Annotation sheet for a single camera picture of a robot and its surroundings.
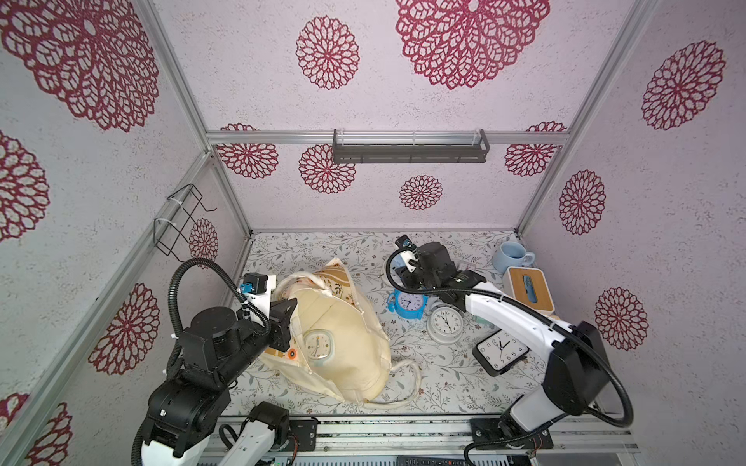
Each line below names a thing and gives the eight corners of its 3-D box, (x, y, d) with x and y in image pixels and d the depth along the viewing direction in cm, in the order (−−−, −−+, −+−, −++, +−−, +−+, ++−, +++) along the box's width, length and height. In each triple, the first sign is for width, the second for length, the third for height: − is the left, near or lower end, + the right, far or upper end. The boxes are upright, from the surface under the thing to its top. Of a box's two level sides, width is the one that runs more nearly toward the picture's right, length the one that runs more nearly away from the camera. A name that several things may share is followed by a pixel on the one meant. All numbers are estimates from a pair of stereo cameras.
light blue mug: (501, 278, 108) (509, 266, 102) (484, 260, 114) (491, 247, 108) (528, 266, 112) (537, 254, 106) (511, 249, 117) (518, 236, 111)
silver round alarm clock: (429, 345, 92) (431, 338, 88) (424, 308, 100) (426, 301, 96) (464, 345, 92) (468, 338, 88) (456, 308, 100) (460, 301, 96)
